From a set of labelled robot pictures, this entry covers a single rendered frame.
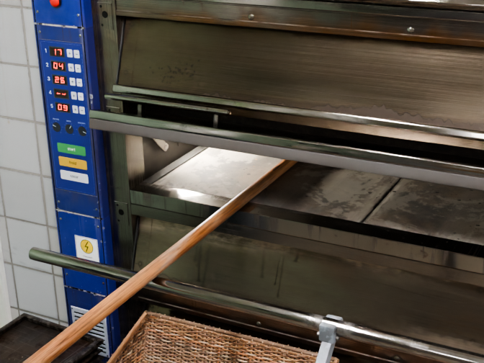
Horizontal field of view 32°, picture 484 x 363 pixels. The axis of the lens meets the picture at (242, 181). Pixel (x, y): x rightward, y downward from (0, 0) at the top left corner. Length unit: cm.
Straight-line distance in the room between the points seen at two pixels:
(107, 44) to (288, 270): 70
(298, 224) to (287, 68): 37
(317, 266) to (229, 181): 36
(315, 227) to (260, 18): 49
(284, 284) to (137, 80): 61
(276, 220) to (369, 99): 40
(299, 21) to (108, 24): 50
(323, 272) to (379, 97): 47
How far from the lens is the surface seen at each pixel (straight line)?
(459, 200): 217
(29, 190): 245
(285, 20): 188
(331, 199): 213
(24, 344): 239
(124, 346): 225
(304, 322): 165
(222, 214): 199
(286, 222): 202
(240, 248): 214
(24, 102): 235
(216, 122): 189
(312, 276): 207
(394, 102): 181
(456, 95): 178
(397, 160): 170
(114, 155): 222
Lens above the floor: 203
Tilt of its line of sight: 22 degrees down
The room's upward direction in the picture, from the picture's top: 1 degrees counter-clockwise
